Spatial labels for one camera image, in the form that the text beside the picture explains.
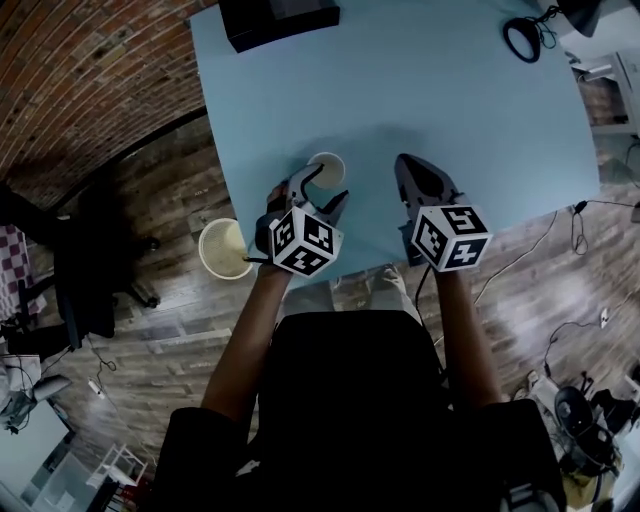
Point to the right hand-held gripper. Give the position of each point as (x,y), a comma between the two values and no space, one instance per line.
(450,235)

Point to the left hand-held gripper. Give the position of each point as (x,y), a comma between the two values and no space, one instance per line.
(305,240)

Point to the white paper cup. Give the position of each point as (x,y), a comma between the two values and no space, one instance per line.
(327,170)

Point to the white mesh trash bin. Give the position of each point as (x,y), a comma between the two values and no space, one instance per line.
(224,248)

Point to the person's right forearm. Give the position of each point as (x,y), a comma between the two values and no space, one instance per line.
(465,340)

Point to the person's left forearm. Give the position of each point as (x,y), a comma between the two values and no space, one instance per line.
(245,345)

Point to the person's left hand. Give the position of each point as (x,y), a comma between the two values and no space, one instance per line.
(276,199)

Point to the person's grey trousers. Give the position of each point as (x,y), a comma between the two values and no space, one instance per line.
(385,292)

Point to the black box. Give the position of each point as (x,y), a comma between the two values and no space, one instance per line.
(280,22)

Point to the white shelf unit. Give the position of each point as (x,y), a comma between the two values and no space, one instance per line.
(612,90)

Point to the small white floor object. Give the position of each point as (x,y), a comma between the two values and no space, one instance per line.
(604,318)

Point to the person's black shirt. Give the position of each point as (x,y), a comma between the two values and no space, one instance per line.
(360,420)

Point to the black office chair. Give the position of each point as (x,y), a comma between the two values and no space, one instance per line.
(95,280)

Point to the black round device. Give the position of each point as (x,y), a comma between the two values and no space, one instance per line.
(575,412)

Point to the checkered cloth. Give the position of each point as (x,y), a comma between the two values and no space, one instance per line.
(15,270)

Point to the light blue side table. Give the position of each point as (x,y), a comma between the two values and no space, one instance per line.
(30,450)

